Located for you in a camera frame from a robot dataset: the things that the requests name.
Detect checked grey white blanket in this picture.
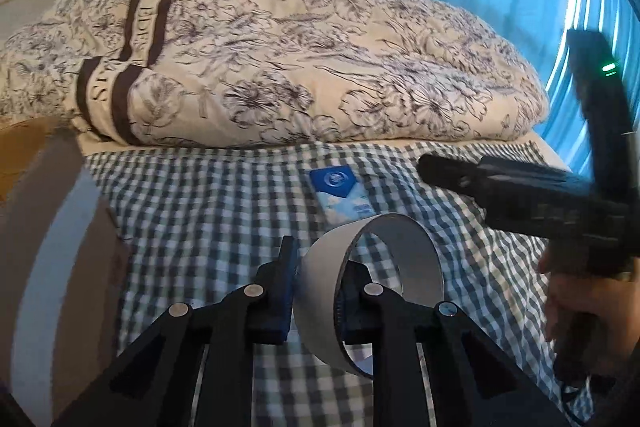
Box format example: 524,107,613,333
85,139,596,427

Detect floral white duvet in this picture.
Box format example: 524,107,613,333
0,0,551,146

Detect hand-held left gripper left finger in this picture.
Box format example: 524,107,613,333
50,234,301,427

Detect brown cardboard box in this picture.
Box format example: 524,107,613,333
0,116,131,413

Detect blue white tissue packet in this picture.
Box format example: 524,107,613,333
309,167,376,228

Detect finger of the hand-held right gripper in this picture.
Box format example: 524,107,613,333
417,153,551,233
477,156,616,208

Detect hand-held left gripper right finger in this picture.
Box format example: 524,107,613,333
332,259,571,427

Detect person's right hand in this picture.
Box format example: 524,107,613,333
537,251,640,344

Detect white tape roll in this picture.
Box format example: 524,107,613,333
292,213,445,378

